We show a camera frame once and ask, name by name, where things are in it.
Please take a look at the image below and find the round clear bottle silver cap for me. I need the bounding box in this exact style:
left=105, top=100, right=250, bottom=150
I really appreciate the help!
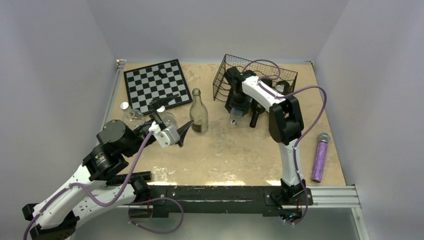
left=156, top=105, right=179, bottom=129

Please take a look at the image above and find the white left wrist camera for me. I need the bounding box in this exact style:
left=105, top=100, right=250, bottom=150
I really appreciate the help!
left=148, top=121, right=180, bottom=148

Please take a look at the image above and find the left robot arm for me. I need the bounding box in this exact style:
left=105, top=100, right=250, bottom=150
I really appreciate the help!
left=22, top=93, right=191, bottom=240

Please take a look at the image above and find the purple glitter microphone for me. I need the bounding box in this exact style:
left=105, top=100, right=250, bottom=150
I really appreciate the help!
left=311, top=132, right=331, bottom=183

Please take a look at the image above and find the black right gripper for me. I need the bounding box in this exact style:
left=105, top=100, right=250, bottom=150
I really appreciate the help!
left=225, top=88, right=252, bottom=116

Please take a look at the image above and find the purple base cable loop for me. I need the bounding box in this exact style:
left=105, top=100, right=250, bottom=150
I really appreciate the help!
left=127, top=195, right=185, bottom=234

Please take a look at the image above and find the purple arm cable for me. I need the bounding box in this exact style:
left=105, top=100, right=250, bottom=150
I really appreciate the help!
left=241, top=59, right=328, bottom=186
left=22, top=130, right=155, bottom=240

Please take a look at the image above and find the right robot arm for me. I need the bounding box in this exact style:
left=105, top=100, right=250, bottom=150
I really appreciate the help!
left=224, top=67, right=306, bottom=205

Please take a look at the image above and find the clear round flask bottle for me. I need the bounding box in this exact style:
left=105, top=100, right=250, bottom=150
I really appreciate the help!
left=120, top=101, right=145, bottom=130

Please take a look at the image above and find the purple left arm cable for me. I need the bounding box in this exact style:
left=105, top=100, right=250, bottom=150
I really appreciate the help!
left=22, top=130, right=155, bottom=240

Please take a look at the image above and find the clear glass bottle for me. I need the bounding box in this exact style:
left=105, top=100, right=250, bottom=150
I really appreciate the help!
left=189, top=88, right=209, bottom=134

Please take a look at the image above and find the blue rectangular glass bottle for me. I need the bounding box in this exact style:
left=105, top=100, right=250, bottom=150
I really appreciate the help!
left=229, top=107, right=249, bottom=128

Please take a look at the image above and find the black white chessboard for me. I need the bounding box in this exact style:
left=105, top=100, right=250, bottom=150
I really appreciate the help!
left=123, top=59, right=193, bottom=115

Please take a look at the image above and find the dark green wine bottle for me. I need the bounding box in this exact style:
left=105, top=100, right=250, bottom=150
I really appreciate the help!
left=249, top=78, right=273, bottom=128

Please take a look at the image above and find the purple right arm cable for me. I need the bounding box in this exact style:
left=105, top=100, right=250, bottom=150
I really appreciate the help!
left=241, top=59, right=328, bottom=186

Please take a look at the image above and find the black wire wine rack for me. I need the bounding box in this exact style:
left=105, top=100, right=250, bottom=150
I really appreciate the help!
left=212, top=54, right=298, bottom=104

